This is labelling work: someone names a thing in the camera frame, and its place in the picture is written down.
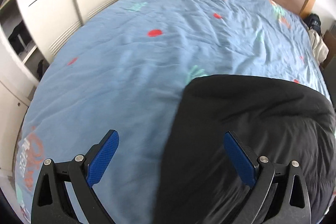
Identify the white wardrobe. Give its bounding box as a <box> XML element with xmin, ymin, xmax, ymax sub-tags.
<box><xmin>1</xmin><ymin>0</ymin><xmax>117</xmax><ymax>176</ymax></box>

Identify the black backpack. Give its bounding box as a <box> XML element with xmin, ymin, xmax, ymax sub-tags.
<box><xmin>303</xmin><ymin>13</ymin><xmax>321</xmax><ymax>35</ymax></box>

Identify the cream cloth bag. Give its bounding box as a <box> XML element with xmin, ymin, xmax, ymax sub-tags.
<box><xmin>308</xmin><ymin>28</ymin><xmax>329</xmax><ymax>65</ymax></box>

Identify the blue cartoon bedsheet bed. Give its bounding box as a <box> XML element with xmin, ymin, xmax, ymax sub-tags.
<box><xmin>15</xmin><ymin>0</ymin><xmax>329</xmax><ymax>223</ymax></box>

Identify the black puffer coat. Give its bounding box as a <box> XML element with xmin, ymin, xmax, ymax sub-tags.
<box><xmin>153</xmin><ymin>75</ymin><xmax>335</xmax><ymax>223</ymax></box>

